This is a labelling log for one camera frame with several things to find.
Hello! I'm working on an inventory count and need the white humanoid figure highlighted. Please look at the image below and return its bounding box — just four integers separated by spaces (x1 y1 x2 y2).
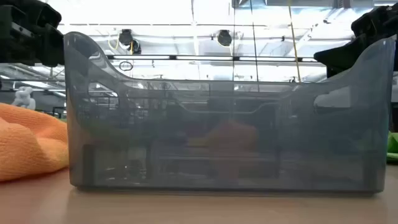
11 86 37 110

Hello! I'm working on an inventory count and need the black metal railing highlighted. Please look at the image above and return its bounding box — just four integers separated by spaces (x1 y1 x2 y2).
35 105 68 121

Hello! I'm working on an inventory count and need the yellow cable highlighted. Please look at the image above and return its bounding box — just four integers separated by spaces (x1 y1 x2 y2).
287 0 302 83

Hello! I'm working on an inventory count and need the black wire ring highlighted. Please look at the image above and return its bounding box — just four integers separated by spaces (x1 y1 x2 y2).
118 60 134 72

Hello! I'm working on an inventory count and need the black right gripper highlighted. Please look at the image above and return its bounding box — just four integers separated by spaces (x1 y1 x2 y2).
313 4 398 78

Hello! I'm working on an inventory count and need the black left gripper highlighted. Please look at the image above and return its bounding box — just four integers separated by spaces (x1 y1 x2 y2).
0 0 65 68

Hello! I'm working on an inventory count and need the orange microfiber towel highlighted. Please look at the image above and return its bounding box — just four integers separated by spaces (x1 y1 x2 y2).
189 119 259 149
0 102 70 183

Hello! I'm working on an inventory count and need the long ceiling light bar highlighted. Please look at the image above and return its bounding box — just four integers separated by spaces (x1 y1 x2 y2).
107 54 318 62

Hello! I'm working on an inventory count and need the grey translucent plastic bin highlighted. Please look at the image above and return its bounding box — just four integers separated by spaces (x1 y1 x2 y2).
63 30 397 192

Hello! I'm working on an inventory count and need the green microfiber towel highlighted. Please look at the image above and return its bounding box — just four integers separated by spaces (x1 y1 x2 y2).
386 130 398 163

